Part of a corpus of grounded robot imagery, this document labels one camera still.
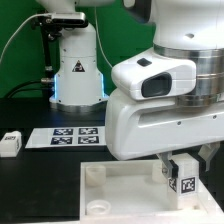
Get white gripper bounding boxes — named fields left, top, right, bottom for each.
left=105, top=90, right=224, bottom=178

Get white square tabletop part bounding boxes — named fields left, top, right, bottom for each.
left=80, top=160, right=224, bottom=224

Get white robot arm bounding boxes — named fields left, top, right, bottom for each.
left=37, top=0, right=224, bottom=177

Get white sheet with markers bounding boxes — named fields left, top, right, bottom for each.
left=25, top=126, right=105, bottom=149

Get black cables at base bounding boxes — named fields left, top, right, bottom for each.
left=4, top=79, right=54, bottom=99

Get black camera on stand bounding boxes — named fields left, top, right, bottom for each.
left=31, top=13, right=88, bottom=96

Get white camera cable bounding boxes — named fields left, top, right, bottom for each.
left=0, top=13, right=51, bottom=64

